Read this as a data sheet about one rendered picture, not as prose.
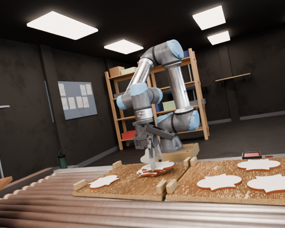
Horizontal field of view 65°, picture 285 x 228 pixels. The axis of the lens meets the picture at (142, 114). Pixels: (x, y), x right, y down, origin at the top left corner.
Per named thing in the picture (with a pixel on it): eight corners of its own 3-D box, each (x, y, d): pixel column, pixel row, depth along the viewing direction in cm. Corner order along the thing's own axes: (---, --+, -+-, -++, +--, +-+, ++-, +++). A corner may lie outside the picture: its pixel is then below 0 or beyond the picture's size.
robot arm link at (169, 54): (180, 129, 144) (158, 45, 136) (203, 126, 136) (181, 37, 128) (173, 135, 134) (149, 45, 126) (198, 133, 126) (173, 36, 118)
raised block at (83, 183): (83, 185, 97) (83, 179, 97) (87, 185, 96) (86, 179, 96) (73, 191, 92) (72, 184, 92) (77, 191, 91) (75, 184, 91)
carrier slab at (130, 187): (121, 167, 121) (120, 164, 121) (193, 165, 101) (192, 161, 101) (72, 196, 91) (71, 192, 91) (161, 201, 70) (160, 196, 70)
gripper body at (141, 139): (142, 146, 100) (137, 120, 99) (160, 144, 96) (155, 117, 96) (135, 151, 92) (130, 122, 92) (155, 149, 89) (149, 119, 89)
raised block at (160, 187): (163, 187, 77) (162, 179, 77) (168, 187, 77) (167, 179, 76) (156, 194, 72) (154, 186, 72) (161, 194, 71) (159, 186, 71)
